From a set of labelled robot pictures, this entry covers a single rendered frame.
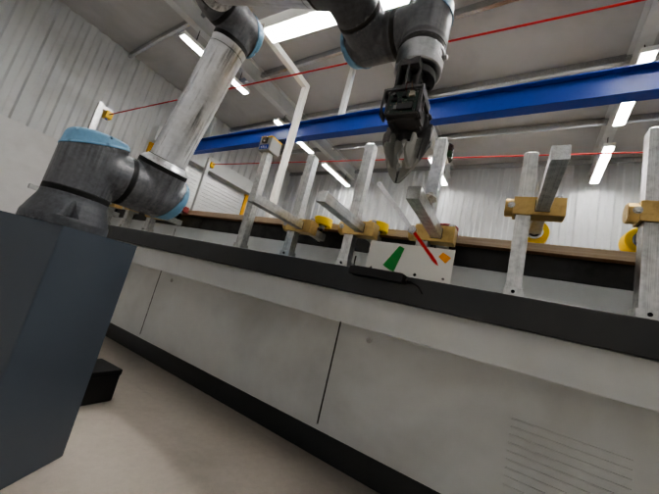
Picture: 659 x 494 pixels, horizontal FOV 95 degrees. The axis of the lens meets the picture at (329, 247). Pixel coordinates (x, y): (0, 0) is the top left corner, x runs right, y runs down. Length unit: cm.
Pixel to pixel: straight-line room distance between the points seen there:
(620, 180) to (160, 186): 883
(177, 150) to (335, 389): 100
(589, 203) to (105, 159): 864
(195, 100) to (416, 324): 95
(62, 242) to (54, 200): 14
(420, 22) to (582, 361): 80
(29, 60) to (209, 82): 781
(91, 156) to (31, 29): 803
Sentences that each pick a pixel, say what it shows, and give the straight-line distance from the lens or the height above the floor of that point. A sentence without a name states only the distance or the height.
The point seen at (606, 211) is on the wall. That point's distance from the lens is 877.
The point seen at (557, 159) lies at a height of 93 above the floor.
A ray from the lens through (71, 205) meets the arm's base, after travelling 101.
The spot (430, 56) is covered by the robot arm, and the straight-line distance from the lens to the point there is 66.
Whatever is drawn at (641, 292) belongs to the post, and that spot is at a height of 76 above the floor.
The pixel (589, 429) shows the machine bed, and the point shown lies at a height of 42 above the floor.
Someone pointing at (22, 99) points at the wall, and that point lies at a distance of 861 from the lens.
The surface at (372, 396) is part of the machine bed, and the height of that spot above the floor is 29.
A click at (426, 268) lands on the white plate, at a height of 74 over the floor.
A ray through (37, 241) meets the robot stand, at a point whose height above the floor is 55.
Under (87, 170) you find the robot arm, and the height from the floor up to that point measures 76.
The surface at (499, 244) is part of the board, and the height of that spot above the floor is 88.
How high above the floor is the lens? 58
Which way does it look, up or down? 10 degrees up
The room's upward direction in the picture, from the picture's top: 14 degrees clockwise
